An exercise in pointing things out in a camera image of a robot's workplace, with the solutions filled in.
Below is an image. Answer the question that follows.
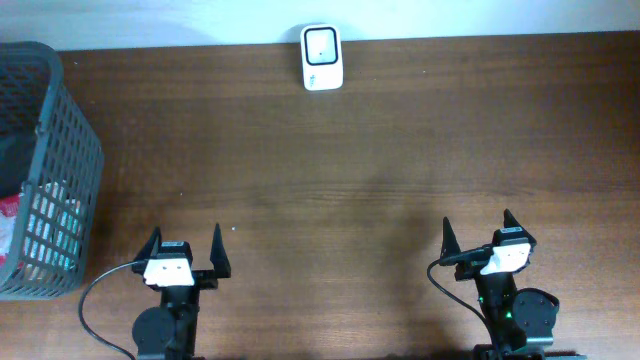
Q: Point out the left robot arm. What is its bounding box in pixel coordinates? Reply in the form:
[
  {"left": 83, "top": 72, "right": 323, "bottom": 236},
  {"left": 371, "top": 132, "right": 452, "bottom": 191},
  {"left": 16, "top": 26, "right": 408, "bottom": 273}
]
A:
[{"left": 132, "top": 225, "right": 231, "bottom": 359}]

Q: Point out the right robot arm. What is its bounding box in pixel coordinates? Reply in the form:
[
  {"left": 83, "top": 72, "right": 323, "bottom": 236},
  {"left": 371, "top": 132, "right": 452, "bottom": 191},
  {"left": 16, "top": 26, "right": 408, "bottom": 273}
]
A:
[{"left": 427, "top": 209, "right": 584, "bottom": 360}]

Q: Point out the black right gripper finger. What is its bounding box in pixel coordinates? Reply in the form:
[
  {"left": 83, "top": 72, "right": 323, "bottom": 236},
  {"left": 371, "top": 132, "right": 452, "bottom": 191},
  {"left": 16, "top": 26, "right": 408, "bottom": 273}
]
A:
[
  {"left": 503, "top": 209, "right": 522, "bottom": 229},
  {"left": 440, "top": 217, "right": 461, "bottom": 258}
]

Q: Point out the white barcode scanner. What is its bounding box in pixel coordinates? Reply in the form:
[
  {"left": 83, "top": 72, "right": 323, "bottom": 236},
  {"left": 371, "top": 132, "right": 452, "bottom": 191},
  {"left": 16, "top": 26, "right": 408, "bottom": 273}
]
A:
[{"left": 300, "top": 24, "right": 344, "bottom": 92}]

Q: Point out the red purple tissue pack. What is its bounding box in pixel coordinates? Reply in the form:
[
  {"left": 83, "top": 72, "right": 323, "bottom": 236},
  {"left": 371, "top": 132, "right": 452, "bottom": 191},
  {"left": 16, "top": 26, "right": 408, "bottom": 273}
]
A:
[{"left": 0, "top": 194, "right": 21, "bottom": 266}]

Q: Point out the grey plastic basket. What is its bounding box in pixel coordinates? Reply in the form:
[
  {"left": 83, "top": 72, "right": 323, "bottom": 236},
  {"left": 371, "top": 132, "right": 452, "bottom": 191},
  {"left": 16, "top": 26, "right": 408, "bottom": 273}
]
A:
[{"left": 1, "top": 42, "right": 104, "bottom": 302}]

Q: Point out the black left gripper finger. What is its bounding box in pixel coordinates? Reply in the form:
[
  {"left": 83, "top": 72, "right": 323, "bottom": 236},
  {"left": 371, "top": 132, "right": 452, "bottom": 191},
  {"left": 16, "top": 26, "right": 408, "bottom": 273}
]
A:
[
  {"left": 134, "top": 226, "right": 162, "bottom": 261},
  {"left": 210, "top": 223, "right": 231, "bottom": 273}
]

